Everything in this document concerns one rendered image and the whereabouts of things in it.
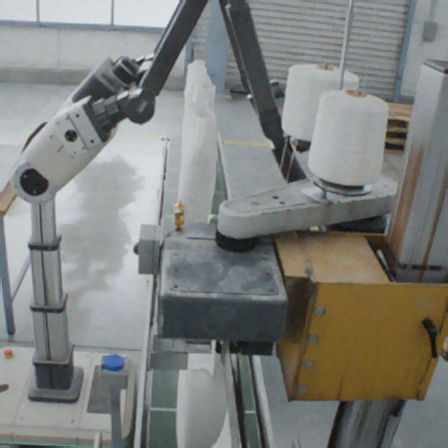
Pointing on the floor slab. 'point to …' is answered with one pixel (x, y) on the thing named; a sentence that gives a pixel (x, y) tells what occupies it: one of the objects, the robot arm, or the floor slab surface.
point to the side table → (7, 264)
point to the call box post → (115, 418)
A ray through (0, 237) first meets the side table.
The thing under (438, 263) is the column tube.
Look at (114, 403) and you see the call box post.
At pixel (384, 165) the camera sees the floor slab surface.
